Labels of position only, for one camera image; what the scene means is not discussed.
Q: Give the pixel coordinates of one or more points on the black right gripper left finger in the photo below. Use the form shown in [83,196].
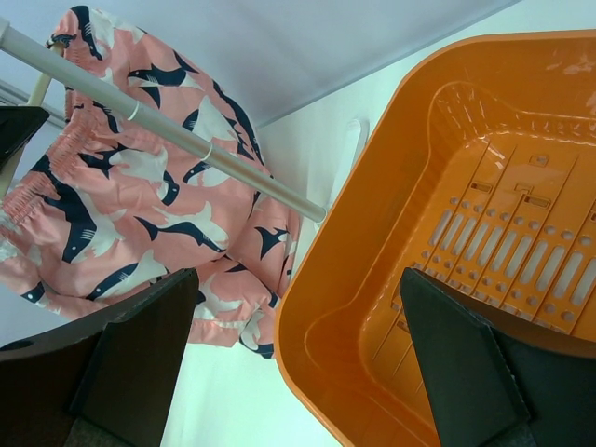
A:
[106,379]

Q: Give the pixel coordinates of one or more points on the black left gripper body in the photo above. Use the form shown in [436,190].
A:
[18,125]

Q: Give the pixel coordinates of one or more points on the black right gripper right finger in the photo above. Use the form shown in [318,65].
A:
[493,379]

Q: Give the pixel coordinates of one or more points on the wooden clothes hanger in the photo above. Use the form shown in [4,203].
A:
[36,99]

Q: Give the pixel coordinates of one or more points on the pink shark print shorts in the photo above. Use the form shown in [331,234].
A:
[111,208]

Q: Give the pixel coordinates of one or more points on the metal clothes rack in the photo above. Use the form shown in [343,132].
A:
[25,49]

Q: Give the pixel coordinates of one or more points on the orange plastic basket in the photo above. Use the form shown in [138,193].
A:
[480,174]

